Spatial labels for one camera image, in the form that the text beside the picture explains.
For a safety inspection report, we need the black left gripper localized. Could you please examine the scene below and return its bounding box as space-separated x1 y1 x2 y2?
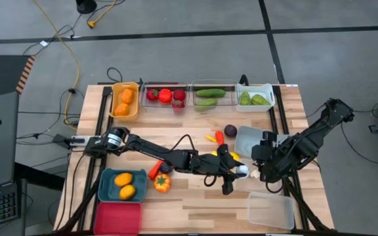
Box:
201 143 244 197

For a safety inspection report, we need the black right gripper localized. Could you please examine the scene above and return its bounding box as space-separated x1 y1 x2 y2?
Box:
251 130 291 184

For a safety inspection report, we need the green chayote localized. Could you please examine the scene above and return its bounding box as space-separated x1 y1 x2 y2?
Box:
250 94 271 106

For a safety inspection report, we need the orange tomato with green stem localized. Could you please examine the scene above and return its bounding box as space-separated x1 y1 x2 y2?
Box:
154 173 173 193

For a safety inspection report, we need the light green cucumber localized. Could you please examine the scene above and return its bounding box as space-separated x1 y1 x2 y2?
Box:
194 98 219 111

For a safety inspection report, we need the small red toy pepper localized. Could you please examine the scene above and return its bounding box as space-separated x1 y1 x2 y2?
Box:
147 159 164 181

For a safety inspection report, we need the dark green cucumber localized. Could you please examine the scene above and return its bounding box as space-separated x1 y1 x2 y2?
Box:
195 88 227 98

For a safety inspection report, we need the bright red orange tomato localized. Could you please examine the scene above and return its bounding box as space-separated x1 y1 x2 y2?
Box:
157 88 173 105

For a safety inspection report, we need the yellow orange mango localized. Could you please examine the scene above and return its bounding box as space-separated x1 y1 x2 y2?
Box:
119 184 137 201

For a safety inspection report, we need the yellow toy lemon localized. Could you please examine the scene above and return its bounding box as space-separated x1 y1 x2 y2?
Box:
114 172 133 187

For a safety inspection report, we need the orange lumpy potato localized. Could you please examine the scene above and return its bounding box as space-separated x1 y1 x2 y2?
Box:
114 102 131 117
121 88 135 105

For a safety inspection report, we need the frosted grey plastic bin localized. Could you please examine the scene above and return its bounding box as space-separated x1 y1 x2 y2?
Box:
234 125 290 162

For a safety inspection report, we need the white plastic basket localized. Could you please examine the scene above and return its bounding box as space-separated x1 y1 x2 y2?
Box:
236 83 276 113

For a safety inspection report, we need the teal plastic basket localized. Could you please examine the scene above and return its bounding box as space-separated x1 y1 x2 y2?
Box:
97 168 148 204

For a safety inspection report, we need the red plastic basket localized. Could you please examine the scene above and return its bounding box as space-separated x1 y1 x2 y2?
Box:
93 201 143 236

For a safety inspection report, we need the yellow plastic basket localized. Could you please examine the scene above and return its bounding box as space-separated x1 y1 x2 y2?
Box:
109 81 140 119

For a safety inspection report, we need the black round stand base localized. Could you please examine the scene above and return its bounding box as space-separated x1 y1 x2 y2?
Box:
75 0 98 14

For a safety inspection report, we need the grey desk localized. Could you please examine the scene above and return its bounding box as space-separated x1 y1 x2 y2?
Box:
0 91 21 191

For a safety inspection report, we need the black mat orange striped edge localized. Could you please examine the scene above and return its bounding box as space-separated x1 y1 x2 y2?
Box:
0 54 36 101

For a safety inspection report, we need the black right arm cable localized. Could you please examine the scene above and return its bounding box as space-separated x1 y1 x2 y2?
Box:
264 182 285 195

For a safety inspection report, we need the black curved floor cable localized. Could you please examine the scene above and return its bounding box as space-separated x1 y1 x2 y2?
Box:
339 110 378 167

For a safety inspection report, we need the black looped cable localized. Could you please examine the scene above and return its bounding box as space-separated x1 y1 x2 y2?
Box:
106 67 123 83

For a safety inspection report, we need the yellow power cord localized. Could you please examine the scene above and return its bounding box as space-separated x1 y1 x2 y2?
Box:
32 0 81 127

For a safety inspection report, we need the yellow cord with plug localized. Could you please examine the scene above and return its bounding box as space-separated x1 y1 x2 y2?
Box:
88 0 117 29

